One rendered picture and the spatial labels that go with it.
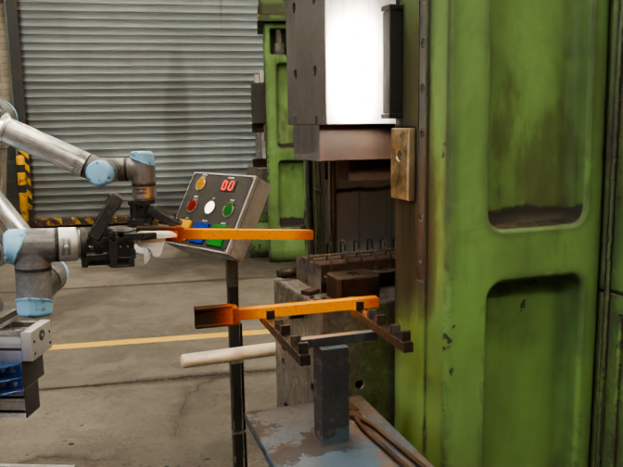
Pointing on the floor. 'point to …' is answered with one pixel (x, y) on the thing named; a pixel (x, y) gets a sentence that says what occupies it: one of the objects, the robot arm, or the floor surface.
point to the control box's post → (235, 367)
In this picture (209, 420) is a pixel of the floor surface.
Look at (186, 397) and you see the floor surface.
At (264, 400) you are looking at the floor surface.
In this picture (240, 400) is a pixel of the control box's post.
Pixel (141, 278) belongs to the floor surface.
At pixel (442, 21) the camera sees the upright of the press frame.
